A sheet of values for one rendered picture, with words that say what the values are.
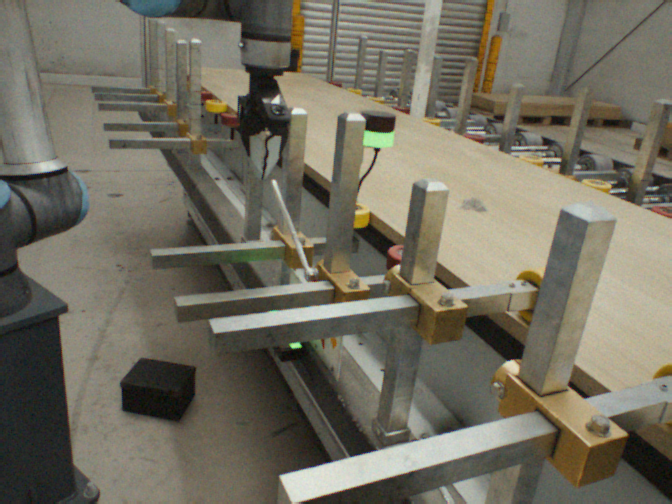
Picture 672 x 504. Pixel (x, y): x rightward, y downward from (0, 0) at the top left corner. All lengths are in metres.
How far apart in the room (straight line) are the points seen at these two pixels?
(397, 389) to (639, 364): 0.33
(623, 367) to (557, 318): 0.30
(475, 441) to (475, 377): 0.52
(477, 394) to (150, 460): 1.15
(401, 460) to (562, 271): 0.22
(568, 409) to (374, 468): 0.21
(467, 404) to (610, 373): 0.34
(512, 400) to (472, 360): 0.44
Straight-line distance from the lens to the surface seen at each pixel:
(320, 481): 0.49
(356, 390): 1.03
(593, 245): 0.56
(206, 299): 0.94
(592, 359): 0.86
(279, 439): 1.99
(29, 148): 1.52
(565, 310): 0.58
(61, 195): 1.54
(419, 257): 0.77
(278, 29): 1.09
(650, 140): 1.88
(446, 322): 0.75
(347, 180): 0.97
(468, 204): 1.38
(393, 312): 0.74
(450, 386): 1.15
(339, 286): 0.98
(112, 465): 1.94
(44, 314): 1.49
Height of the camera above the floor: 1.30
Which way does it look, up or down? 23 degrees down
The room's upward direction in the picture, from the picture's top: 6 degrees clockwise
